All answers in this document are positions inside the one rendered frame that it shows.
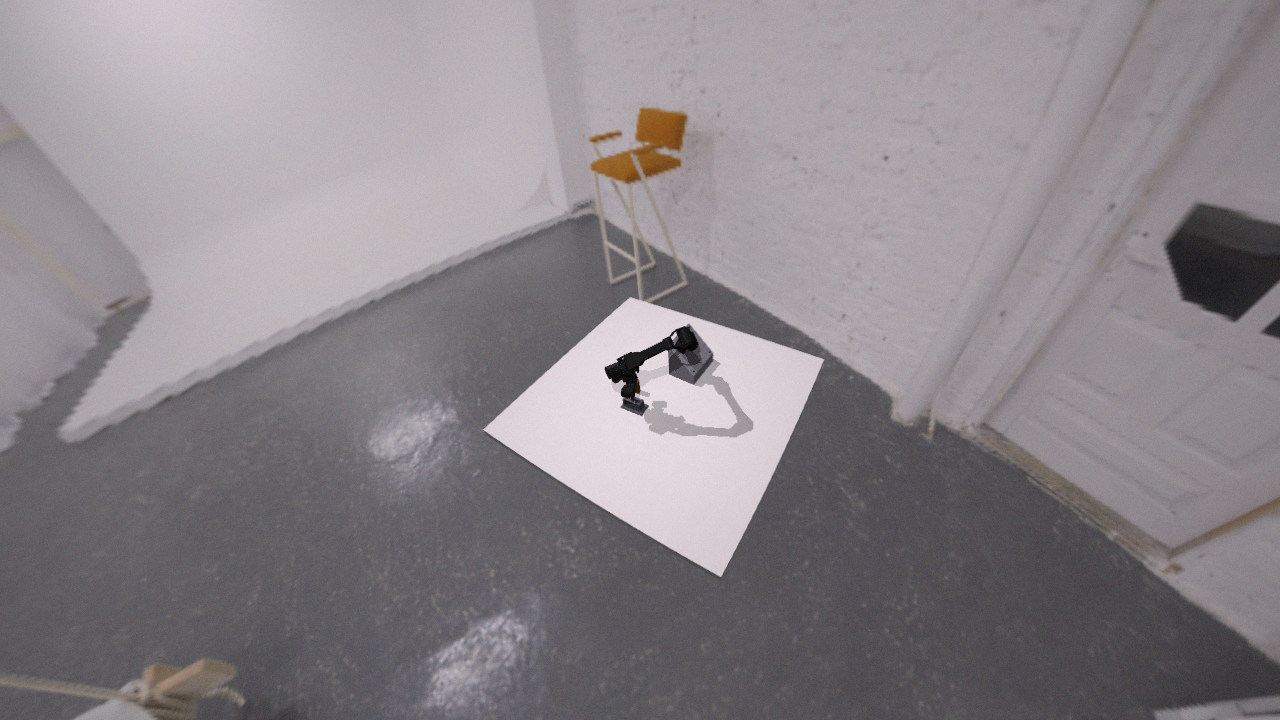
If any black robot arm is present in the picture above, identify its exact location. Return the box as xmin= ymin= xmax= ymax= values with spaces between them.
xmin=605 ymin=325 xmax=699 ymax=383

